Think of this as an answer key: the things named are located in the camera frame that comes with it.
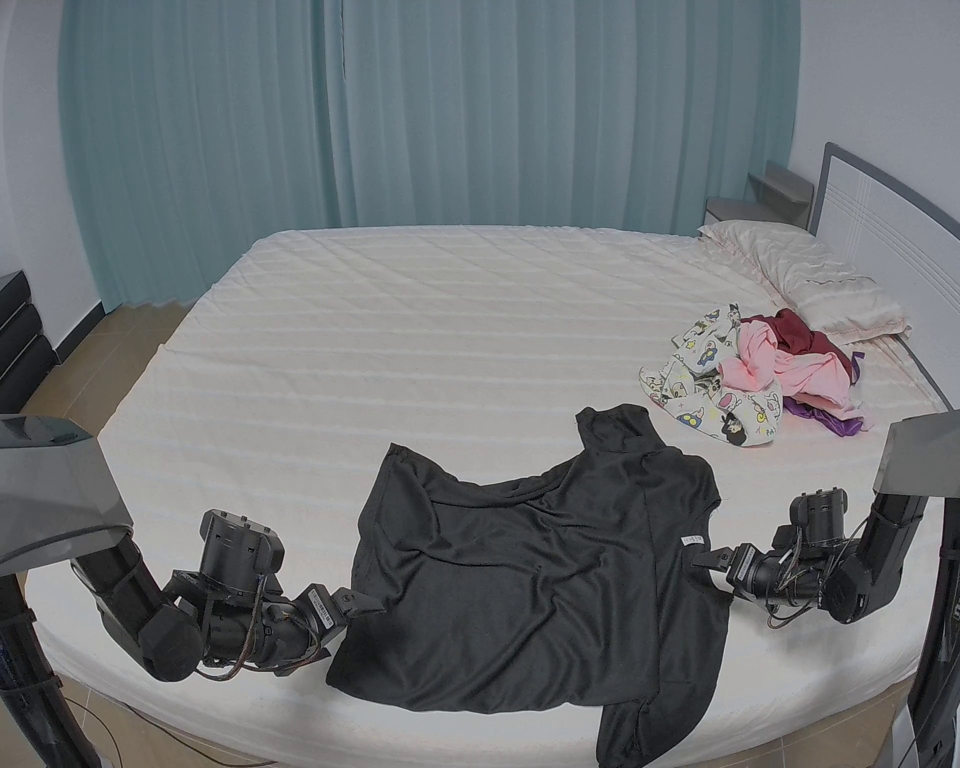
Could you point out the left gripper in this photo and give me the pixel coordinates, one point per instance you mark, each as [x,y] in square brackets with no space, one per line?
[300,630]

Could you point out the dark red garment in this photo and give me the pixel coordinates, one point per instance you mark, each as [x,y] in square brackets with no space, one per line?
[795,330]

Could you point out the pink garment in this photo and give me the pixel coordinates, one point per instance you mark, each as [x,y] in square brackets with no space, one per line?
[750,360]

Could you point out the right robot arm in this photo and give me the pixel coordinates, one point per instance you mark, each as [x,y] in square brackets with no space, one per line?
[877,555]

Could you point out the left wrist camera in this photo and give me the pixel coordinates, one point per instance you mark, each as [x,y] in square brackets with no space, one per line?
[240,551]

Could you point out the cream pillow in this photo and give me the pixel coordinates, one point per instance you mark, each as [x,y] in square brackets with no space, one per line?
[810,277]

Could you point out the black T-shirt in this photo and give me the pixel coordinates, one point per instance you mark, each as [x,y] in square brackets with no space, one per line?
[525,585]

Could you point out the purple garment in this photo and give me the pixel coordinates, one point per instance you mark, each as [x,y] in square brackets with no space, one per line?
[840,424]

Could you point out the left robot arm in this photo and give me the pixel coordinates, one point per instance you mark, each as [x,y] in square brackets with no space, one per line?
[112,570]

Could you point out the grey bedside table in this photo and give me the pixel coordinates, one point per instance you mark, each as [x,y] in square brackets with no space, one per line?
[784,187]

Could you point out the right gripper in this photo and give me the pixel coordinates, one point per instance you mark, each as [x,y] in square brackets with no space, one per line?
[757,576]

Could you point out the blue-green curtain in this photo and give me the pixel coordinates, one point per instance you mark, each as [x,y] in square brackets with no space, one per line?
[450,112]

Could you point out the bed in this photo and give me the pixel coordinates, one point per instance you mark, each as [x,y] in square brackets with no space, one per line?
[412,337]

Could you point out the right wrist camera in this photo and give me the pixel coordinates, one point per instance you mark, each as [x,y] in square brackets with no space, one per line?
[821,521]

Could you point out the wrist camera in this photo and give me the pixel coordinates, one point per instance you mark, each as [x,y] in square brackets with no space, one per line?
[240,551]
[821,521]

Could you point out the black chest of drawers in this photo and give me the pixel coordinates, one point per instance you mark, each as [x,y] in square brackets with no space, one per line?
[19,337]

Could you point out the white printed garment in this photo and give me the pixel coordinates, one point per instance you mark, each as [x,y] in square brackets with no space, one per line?
[690,397]

